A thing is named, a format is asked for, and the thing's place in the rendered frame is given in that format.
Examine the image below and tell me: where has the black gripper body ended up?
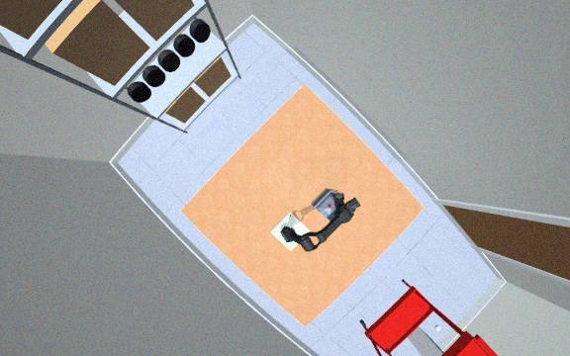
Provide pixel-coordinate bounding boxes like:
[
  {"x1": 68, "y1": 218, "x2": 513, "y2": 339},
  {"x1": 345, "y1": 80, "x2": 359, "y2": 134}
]
[{"x1": 333, "y1": 193, "x2": 344, "y2": 211}]

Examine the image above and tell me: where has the light blue square plate with hole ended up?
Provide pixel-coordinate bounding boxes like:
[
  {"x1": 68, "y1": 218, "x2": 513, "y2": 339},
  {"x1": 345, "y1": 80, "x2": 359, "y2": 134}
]
[{"x1": 320, "y1": 196, "x2": 335, "y2": 215}]

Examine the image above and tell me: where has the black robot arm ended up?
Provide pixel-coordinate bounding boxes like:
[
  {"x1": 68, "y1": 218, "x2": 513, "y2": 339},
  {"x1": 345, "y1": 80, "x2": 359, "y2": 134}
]
[{"x1": 280, "y1": 198, "x2": 360, "y2": 252}]

